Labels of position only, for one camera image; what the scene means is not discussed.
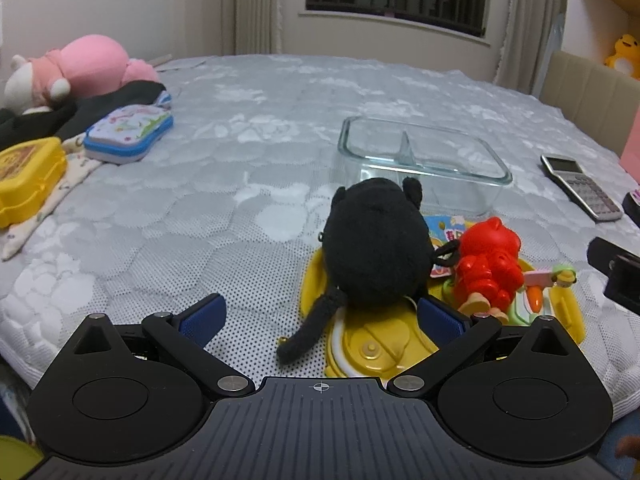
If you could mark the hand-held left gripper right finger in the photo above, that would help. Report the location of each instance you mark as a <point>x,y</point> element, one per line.
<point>440,322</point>

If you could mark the black plush toy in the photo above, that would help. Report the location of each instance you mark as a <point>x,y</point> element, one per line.
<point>375,240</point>

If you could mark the pink plush toy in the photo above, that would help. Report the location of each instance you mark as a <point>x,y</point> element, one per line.
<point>90,65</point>

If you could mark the yellow green object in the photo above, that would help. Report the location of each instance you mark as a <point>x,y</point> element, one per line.
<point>17,457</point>

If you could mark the small black object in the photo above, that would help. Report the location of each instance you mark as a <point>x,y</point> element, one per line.
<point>632,206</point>

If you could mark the small pastel toy with carrot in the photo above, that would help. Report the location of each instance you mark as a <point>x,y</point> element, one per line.
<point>542,277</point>

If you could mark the black cloth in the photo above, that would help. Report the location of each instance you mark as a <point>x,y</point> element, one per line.
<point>100,107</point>

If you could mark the grey calculator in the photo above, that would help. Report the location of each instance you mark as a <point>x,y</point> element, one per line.
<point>580,185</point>

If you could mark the red toy figure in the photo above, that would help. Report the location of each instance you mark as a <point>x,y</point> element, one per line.
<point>487,260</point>

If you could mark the clear glass container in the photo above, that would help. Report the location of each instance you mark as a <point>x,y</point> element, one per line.
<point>450,160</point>

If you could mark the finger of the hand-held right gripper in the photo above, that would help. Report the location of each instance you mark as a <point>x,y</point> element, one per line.
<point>602,255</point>

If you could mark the small blue white case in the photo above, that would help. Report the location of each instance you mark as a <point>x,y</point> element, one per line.
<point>164,100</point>

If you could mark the yellow plastic box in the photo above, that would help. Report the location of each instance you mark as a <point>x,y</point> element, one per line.
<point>30,185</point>

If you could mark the yellow container lid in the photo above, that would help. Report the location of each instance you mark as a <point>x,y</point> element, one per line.
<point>370,345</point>

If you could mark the patterned cream cloth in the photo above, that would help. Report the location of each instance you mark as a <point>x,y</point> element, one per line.
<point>75,165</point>

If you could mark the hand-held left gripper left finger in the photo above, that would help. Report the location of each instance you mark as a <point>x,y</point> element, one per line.
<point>205,317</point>

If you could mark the cream curtain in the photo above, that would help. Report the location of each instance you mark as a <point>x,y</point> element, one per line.
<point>260,5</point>
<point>525,20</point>

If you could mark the yellow duck plush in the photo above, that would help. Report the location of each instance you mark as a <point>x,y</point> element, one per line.
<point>625,50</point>

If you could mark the blue printed tin case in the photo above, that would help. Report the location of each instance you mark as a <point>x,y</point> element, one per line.
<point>125,130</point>

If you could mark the grey quilted mattress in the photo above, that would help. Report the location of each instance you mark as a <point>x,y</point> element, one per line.
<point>250,240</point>

